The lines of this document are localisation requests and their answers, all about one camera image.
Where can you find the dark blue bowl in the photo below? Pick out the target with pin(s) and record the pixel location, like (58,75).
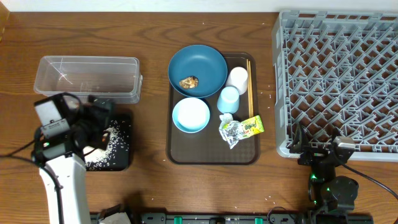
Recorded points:
(202,62)

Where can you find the pink cup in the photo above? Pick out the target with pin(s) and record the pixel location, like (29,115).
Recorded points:
(238,78)

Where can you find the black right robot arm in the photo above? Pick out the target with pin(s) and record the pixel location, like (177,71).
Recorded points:
(332,195)

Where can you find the grey dishwasher rack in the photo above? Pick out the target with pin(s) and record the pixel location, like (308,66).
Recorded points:
(337,70)

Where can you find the white crumpled tissue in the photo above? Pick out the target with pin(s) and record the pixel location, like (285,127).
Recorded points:
(226,118)

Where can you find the clear plastic bin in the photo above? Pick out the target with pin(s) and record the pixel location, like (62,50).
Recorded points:
(115,78)

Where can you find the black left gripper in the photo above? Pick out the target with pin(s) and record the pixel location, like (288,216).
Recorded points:
(91,108)

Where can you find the black waste tray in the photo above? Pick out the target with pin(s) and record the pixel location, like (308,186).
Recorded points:
(123,120)

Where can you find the light blue cup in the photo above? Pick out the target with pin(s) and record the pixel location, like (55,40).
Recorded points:
(228,101)

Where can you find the white rice pile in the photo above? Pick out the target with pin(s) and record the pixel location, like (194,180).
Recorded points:
(116,156)

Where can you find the crumpled green snack wrapper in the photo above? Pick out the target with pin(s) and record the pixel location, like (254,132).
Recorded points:
(235,131)

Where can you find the brown food scrap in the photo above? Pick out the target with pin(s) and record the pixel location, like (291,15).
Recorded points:
(189,82)

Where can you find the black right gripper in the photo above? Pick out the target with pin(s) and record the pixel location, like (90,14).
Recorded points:
(313,154)

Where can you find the brown serving tray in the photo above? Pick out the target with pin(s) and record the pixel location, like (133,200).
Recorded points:
(207,147)

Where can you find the light blue small bowl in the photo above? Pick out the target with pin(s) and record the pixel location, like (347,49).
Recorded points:
(191,115)

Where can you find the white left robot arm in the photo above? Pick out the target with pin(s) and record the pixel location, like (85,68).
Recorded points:
(58,151)

